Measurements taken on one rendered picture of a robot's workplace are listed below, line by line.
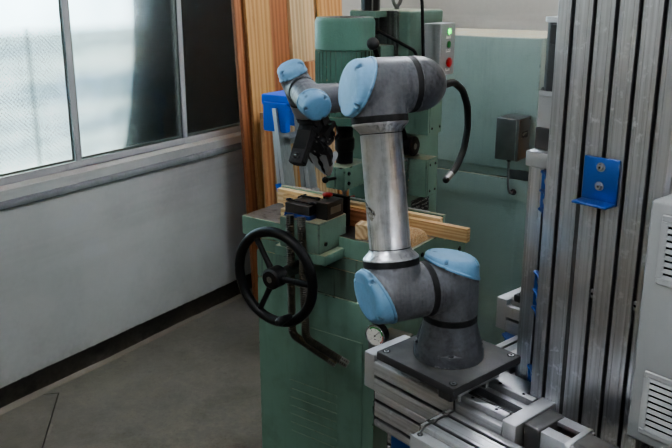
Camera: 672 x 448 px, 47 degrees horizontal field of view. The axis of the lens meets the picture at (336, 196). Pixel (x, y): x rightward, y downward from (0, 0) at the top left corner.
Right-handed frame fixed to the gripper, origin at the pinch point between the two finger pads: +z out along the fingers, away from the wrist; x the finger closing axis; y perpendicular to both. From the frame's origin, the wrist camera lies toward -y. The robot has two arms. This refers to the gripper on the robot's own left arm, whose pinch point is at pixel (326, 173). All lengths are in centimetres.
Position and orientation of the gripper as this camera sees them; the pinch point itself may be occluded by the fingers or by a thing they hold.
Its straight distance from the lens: 218.0
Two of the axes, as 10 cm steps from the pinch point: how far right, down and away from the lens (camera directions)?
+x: -8.2, -1.5, 5.6
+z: 2.9, 7.3, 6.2
